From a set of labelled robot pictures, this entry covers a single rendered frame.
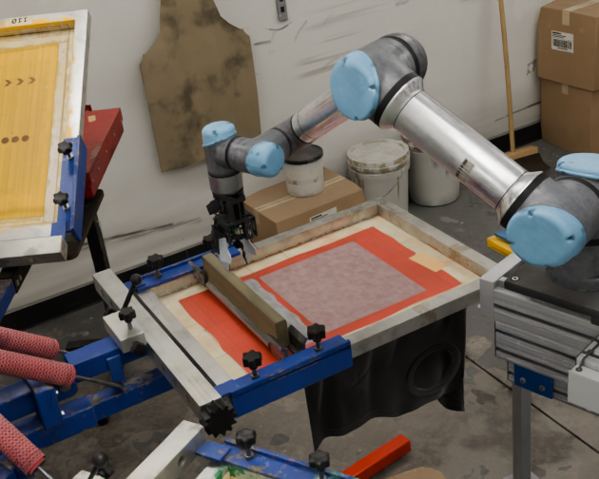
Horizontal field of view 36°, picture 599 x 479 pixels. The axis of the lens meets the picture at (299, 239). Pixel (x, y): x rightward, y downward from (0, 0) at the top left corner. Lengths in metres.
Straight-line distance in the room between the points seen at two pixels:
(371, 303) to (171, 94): 2.09
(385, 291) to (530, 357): 0.56
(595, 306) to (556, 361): 0.21
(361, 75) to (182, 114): 2.61
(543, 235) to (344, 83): 0.44
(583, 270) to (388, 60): 0.52
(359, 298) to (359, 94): 0.79
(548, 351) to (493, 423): 1.55
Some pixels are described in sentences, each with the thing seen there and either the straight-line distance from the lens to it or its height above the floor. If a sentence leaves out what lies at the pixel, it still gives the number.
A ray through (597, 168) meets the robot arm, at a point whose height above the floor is 1.49.
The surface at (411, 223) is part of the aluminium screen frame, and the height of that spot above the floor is 0.99.
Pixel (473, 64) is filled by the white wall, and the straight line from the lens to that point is 5.14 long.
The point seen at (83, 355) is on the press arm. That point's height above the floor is 1.04.
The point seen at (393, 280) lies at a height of 0.96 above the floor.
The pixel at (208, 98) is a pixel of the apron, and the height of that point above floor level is 0.83.
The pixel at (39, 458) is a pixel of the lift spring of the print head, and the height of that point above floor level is 1.06.
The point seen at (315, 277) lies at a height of 0.96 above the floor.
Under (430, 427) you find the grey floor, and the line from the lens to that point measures 3.42.
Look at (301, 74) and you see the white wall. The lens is 4.54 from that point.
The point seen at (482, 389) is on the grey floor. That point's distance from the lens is 3.58.
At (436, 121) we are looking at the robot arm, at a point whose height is 1.59.
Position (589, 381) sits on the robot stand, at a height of 1.16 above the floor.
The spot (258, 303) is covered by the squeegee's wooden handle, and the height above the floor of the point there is 1.06.
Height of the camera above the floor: 2.20
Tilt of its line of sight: 28 degrees down
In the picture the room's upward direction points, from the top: 8 degrees counter-clockwise
